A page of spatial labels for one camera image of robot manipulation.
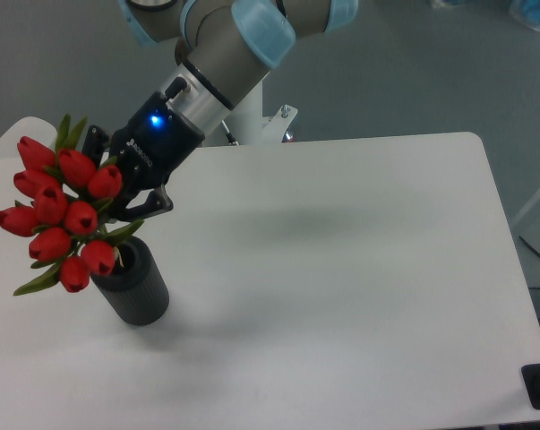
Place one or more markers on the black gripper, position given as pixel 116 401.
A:
pixel 154 142

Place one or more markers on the red tulip bouquet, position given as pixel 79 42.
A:
pixel 66 220

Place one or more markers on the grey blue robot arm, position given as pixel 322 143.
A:
pixel 228 47

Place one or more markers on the dark grey ribbed vase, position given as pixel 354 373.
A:
pixel 136 289

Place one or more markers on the white chair back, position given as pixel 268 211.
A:
pixel 30 126

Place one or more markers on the blue plastic bag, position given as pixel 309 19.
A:
pixel 526 12

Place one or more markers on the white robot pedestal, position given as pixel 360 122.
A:
pixel 243 126

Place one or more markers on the white metal base frame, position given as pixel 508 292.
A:
pixel 275 129

